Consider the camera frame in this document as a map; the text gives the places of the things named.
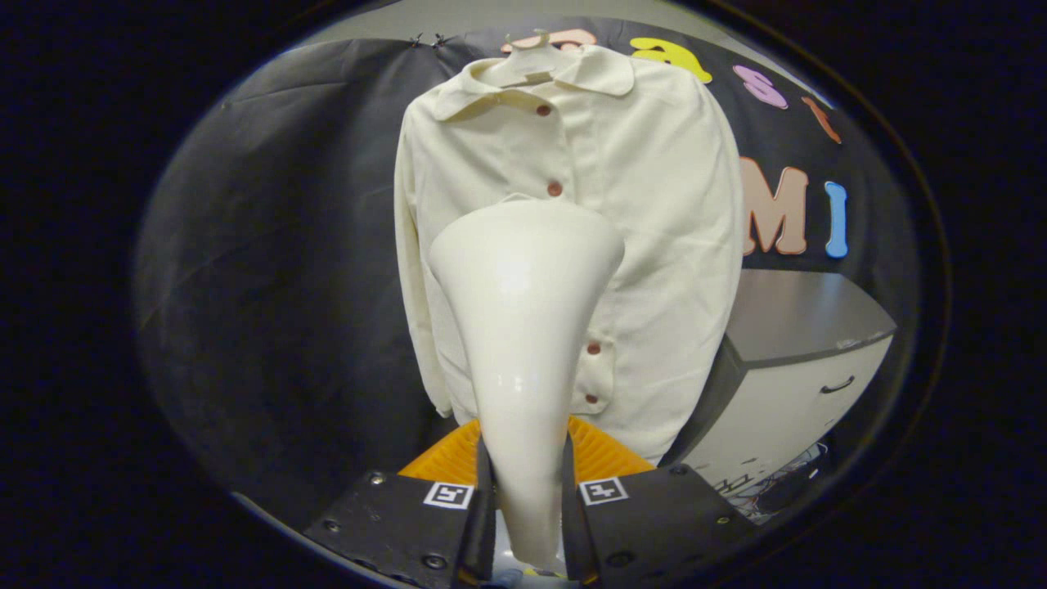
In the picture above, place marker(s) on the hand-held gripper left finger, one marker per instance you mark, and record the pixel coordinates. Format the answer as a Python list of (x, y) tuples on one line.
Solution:
[(487, 528)]

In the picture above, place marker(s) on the white garment steamer head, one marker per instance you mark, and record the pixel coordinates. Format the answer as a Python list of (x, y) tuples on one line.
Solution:
[(523, 327)]

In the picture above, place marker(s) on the grey top white cabinet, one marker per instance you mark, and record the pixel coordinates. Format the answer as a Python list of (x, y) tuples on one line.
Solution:
[(802, 311)]

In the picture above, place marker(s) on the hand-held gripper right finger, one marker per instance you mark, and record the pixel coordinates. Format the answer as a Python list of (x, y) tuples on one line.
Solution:
[(572, 528)]

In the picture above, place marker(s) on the white plastic clothes hanger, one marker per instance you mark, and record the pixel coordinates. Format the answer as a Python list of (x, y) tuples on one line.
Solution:
[(527, 65)]

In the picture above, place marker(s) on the cream button-up shirt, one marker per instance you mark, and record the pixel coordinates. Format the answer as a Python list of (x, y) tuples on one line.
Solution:
[(654, 204)]

